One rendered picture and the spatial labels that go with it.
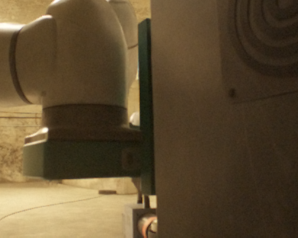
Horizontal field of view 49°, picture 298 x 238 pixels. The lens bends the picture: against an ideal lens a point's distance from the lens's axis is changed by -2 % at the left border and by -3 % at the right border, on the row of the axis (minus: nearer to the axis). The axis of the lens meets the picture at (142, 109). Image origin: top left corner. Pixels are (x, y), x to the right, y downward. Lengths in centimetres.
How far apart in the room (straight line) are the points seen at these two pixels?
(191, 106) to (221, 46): 6
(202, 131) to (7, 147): 1128
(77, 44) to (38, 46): 7
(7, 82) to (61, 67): 11
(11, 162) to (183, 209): 1126
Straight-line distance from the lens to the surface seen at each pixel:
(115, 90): 56
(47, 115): 56
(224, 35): 27
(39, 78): 57
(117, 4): 117
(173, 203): 32
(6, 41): 62
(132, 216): 146
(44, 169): 50
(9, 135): 1154
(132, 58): 127
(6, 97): 64
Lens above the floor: 59
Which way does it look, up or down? 9 degrees up
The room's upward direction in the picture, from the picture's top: 1 degrees counter-clockwise
